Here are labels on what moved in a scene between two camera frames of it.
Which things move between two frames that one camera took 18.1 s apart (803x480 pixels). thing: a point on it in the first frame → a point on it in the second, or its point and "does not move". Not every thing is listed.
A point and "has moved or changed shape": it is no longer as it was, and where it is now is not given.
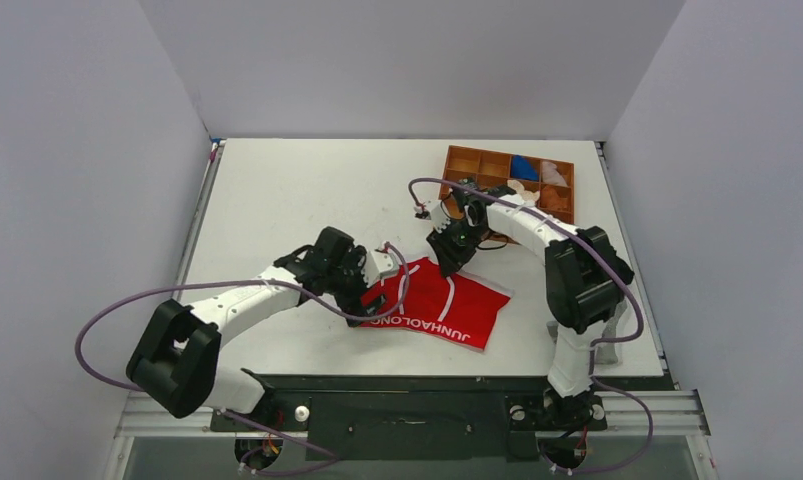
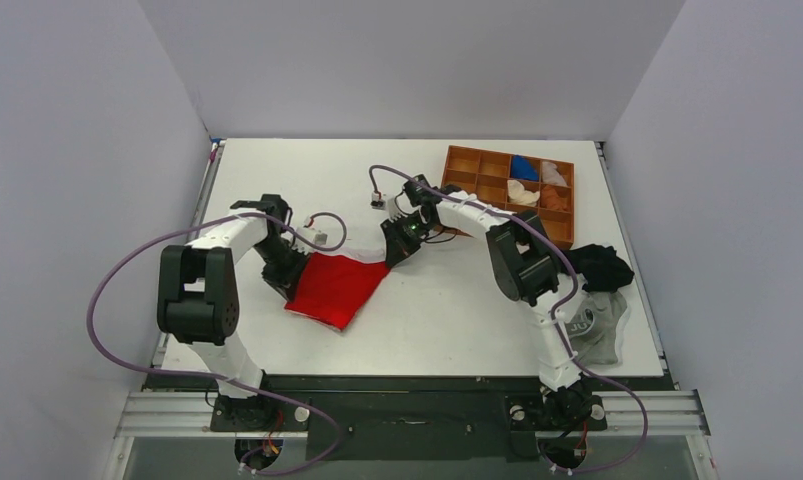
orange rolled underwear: x=550 y=199 does not move
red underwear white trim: x=449 y=307 has moved or changed shape
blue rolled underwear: x=522 y=169 does not move
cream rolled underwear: x=518 y=187 does not move
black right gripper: x=447 y=254 → x=396 y=249
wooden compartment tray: x=547 y=185 does not move
